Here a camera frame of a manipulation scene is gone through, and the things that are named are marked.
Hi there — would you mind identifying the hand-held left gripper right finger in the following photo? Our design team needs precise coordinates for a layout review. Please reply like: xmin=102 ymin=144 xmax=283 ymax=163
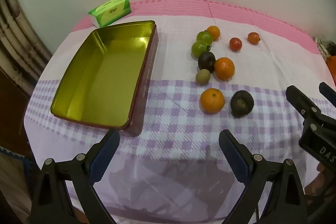
xmin=219 ymin=129 xmax=307 ymax=224

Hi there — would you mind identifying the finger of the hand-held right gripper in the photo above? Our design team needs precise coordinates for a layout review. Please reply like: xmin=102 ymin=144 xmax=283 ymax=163
xmin=319 ymin=82 xmax=336 ymax=107
xmin=286 ymin=85 xmax=336 ymax=135

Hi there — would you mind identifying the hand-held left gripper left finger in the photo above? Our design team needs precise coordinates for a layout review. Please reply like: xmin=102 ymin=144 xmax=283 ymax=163
xmin=28 ymin=129 xmax=121 ymax=224

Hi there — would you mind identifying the orange-red tomato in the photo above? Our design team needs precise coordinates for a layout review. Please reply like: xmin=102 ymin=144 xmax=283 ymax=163
xmin=247 ymin=32 xmax=261 ymax=45

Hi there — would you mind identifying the gold rectangular tin box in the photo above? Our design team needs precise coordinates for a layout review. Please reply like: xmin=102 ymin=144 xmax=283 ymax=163
xmin=50 ymin=20 xmax=159 ymax=131

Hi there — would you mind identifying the person's right hand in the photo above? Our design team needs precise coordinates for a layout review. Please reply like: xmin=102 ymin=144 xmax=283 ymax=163
xmin=304 ymin=163 xmax=336 ymax=198

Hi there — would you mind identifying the orange object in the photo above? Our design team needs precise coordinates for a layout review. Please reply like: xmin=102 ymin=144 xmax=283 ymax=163
xmin=326 ymin=55 xmax=336 ymax=81

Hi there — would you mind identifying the pink and purple plaid tablecloth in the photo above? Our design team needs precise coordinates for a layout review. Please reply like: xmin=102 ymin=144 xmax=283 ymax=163
xmin=24 ymin=0 xmax=334 ymax=224

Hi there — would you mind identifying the pale decorative object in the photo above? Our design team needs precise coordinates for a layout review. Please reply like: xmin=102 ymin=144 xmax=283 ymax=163
xmin=314 ymin=36 xmax=336 ymax=57

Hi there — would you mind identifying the dark purple round fruit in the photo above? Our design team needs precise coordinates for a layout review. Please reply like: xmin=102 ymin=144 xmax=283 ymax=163
xmin=198 ymin=51 xmax=216 ymax=74
xmin=230 ymin=90 xmax=255 ymax=118

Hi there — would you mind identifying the large orange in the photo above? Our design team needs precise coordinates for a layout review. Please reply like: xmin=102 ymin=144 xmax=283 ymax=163
xmin=200 ymin=88 xmax=226 ymax=114
xmin=214 ymin=57 xmax=235 ymax=81

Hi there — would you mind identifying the dark red tomato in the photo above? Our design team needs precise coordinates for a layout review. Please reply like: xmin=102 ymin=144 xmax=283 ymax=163
xmin=229 ymin=37 xmax=242 ymax=51

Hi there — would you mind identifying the brown kiwi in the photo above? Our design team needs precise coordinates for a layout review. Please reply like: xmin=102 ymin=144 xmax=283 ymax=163
xmin=196 ymin=69 xmax=211 ymax=86

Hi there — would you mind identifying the dark brown furniture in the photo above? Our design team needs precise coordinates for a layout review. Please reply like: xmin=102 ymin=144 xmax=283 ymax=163
xmin=0 ymin=67 xmax=36 ymax=159

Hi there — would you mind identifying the small orange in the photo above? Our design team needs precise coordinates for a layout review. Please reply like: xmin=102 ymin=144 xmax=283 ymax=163
xmin=206 ymin=26 xmax=221 ymax=41

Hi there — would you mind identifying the green tomato with stem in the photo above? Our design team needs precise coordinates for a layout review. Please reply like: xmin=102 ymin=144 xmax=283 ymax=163
xmin=196 ymin=31 xmax=213 ymax=45

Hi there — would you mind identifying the green tissue pack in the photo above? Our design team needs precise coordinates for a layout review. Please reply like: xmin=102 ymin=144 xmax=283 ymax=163
xmin=88 ymin=0 xmax=131 ymax=28

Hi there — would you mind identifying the beige ribbed curtain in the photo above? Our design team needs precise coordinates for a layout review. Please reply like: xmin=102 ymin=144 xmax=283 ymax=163
xmin=0 ymin=0 xmax=53 ymax=98

